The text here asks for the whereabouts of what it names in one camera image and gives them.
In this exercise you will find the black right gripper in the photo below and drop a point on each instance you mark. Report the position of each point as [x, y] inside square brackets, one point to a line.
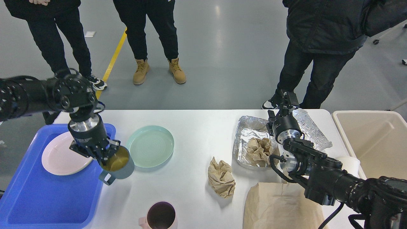
[284, 126]

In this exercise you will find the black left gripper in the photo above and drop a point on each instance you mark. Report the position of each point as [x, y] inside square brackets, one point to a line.
[91, 140]

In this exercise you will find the teal mug yellow inside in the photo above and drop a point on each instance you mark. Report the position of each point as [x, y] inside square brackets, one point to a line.
[119, 166]

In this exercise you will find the mint green plate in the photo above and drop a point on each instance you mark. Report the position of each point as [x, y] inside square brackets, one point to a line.
[150, 146]

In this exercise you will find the pink mug maroon inside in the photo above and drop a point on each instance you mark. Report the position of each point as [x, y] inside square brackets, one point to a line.
[161, 215]

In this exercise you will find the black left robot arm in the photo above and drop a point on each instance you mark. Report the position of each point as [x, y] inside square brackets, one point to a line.
[72, 94]

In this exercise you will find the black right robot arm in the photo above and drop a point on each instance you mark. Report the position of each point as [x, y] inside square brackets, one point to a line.
[380, 202]

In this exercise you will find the crumpled aluminium foil sheet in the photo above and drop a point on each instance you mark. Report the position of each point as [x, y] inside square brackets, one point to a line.
[311, 131]

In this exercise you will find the pink plate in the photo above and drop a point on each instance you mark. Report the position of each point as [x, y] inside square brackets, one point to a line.
[59, 159]

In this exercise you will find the aluminium foil tray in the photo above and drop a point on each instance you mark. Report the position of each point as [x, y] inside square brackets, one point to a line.
[251, 127]

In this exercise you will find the blue plastic tray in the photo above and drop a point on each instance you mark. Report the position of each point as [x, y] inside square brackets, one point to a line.
[37, 199]

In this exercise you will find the person in black puffer jacket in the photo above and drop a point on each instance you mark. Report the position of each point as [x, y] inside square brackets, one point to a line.
[328, 33]

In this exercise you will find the white paper cup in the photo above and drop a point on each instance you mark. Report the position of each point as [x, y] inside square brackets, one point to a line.
[350, 164]

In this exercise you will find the beige plastic bin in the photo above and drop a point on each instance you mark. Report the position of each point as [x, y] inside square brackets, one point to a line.
[378, 139]

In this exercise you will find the crumpled brown paper ball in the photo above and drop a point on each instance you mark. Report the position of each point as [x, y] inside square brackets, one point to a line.
[221, 179]

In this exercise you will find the flat brown paper bag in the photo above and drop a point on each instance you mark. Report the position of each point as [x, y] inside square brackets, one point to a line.
[280, 206]

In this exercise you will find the person in black at left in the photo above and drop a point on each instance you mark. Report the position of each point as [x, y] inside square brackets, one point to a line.
[57, 31]

